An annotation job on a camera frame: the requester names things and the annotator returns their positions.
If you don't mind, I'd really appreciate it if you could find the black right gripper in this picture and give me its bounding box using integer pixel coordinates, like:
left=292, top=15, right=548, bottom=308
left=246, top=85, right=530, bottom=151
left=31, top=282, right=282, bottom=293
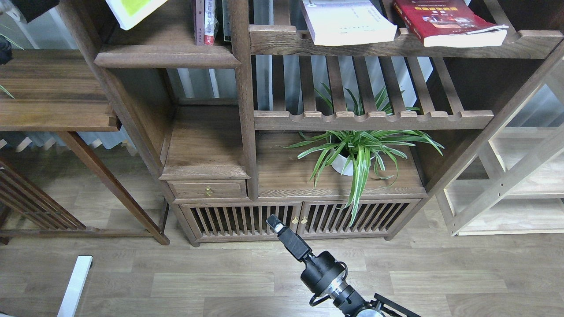
left=266, top=214, right=347, bottom=299

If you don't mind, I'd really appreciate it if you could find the yellow green cover book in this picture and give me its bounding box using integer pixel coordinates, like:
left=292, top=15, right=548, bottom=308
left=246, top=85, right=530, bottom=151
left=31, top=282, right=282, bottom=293
left=106, top=0, right=167, bottom=30

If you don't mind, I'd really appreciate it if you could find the red cover book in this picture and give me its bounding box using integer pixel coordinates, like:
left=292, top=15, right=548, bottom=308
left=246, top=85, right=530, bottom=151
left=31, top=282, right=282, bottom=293
left=393, top=0, right=508, bottom=48

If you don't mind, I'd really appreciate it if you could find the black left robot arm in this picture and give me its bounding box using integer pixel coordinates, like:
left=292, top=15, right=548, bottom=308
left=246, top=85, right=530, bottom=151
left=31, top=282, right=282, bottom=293
left=0, top=0, right=59, bottom=65

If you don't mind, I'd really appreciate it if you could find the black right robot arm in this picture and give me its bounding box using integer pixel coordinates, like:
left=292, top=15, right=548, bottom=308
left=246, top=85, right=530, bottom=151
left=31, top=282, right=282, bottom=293
left=266, top=214, right=417, bottom=317

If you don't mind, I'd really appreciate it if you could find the dark wooden bookshelf cabinet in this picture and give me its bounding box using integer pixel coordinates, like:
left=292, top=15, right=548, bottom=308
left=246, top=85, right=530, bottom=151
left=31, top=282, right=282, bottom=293
left=58, top=0, right=563, bottom=246

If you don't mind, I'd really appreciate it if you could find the green spider plant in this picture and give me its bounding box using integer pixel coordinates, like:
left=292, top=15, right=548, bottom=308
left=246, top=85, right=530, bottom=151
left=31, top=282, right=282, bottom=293
left=282, top=84, right=444, bottom=226

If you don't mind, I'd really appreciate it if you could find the white lilac cover book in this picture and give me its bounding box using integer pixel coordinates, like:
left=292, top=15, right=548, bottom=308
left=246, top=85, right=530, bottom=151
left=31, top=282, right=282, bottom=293
left=301, top=0, right=397, bottom=46

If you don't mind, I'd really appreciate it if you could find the red white upright book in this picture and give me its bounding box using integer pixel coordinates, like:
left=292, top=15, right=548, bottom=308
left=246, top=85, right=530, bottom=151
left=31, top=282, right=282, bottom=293
left=203, top=0, right=218, bottom=46

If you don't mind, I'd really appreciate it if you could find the pink spine upright book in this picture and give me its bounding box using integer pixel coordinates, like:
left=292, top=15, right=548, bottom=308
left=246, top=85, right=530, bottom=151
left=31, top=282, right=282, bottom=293
left=192, top=0, right=205, bottom=46

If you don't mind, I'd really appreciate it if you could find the dark upright book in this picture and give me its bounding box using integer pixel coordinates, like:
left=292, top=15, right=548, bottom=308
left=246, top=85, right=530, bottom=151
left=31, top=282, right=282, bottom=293
left=221, top=0, right=231, bottom=42

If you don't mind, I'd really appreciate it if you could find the slatted wooden rack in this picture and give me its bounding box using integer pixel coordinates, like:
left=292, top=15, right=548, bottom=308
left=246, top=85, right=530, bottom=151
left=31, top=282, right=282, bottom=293
left=0, top=160, right=119, bottom=244

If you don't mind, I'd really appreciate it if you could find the dark wooden side table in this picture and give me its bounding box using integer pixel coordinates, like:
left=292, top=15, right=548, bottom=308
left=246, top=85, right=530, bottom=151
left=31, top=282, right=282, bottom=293
left=1, top=49, right=170, bottom=245

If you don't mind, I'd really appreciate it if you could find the white metal post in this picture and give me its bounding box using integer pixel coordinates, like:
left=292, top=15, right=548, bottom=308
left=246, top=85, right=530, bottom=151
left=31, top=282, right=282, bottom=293
left=57, top=255, right=93, bottom=317

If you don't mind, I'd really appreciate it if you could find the light wooden shelf frame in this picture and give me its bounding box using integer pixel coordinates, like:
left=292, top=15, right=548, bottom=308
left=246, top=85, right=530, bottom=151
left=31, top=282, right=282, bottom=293
left=436, top=59, right=564, bottom=236

